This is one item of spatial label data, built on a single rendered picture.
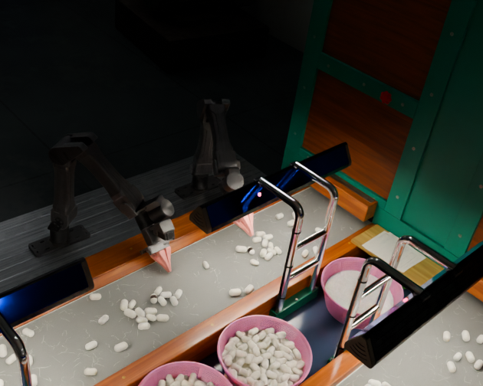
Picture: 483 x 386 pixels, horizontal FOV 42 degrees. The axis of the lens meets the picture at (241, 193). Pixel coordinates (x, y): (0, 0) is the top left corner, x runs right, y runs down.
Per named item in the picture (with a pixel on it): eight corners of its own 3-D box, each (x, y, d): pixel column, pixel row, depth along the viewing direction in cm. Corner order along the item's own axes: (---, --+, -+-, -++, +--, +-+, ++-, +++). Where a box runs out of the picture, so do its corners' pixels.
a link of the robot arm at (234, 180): (250, 188, 202) (246, 152, 204) (224, 190, 200) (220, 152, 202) (240, 194, 213) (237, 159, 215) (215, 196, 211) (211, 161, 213)
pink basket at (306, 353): (196, 385, 176) (199, 363, 170) (238, 323, 196) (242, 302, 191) (284, 429, 168) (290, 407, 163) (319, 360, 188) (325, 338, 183)
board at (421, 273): (349, 241, 221) (350, 239, 220) (376, 226, 230) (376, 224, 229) (429, 297, 203) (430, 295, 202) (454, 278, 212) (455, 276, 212)
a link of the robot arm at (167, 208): (178, 205, 200) (154, 177, 196) (168, 221, 193) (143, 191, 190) (152, 219, 206) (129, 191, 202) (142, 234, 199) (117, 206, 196)
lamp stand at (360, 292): (324, 368, 186) (360, 253, 160) (366, 336, 199) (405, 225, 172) (376, 412, 176) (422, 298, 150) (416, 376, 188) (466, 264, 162)
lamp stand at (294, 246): (233, 288, 208) (251, 177, 182) (276, 264, 220) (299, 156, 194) (274, 324, 198) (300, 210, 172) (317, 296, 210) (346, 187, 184)
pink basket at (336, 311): (316, 330, 198) (321, 309, 192) (314, 272, 220) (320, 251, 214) (400, 343, 198) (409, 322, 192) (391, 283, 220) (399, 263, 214)
